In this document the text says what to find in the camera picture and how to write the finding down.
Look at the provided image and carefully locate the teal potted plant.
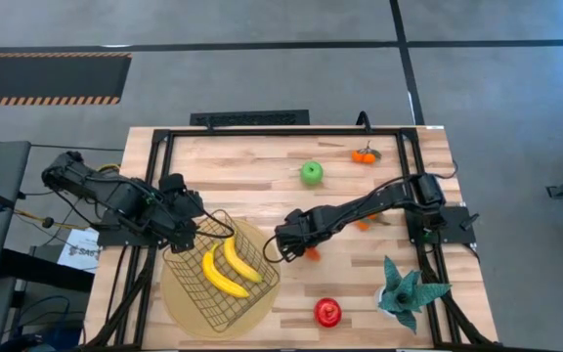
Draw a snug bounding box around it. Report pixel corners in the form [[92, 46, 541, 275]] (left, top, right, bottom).
[[375, 255, 453, 336]]

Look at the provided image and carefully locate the yellow cable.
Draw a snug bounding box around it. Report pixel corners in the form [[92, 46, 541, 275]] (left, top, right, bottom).
[[15, 163, 121, 232]]

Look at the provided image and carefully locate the black perforated floor panel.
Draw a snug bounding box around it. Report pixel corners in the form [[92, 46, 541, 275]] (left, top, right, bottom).
[[189, 109, 311, 127]]

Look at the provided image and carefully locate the black hazard-striped floor mat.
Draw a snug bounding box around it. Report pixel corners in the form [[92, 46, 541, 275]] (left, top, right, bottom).
[[0, 52, 133, 107]]

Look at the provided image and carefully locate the black bar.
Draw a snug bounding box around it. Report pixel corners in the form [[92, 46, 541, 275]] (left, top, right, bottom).
[[0, 247, 96, 294]]

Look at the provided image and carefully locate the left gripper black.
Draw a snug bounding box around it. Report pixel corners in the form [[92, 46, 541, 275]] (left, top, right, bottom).
[[161, 191, 205, 254]]

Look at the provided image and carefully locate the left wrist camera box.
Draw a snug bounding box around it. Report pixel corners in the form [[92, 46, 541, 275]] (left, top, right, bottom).
[[158, 173, 188, 197]]

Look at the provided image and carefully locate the black aluminium table frame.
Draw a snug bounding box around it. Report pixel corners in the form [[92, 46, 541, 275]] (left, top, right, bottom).
[[85, 127, 502, 351]]

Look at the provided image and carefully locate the white printed paper sheet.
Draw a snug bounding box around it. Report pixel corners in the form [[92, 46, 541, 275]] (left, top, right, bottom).
[[57, 227, 101, 274]]

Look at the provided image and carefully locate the gold wire basket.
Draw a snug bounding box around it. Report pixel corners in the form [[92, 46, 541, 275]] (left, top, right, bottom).
[[161, 208, 282, 334]]

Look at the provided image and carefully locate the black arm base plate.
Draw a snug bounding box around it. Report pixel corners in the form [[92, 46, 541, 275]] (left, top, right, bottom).
[[405, 204, 477, 245], [96, 222, 165, 247]]

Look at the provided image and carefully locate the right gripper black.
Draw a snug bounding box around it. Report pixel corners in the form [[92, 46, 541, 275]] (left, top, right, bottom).
[[276, 208, 334, 264]]

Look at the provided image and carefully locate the red apple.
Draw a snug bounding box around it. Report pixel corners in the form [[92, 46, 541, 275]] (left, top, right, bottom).
[[313, 296, 343, 329]]

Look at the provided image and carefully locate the yellow banana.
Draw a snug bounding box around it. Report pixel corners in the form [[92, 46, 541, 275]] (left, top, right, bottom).
[[222, 229, 264, 285], [201, 242, 251, 299]]

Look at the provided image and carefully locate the round wooden board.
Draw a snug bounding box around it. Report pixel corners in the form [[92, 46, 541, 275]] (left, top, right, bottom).
[[158, 218, 282, 341]]

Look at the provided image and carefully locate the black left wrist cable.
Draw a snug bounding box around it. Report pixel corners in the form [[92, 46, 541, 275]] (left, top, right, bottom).
[[195, 209, 237, 241]]

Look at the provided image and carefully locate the green apple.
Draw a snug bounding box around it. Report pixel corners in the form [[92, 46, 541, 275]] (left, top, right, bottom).
[[299, 160, 325, 188]]

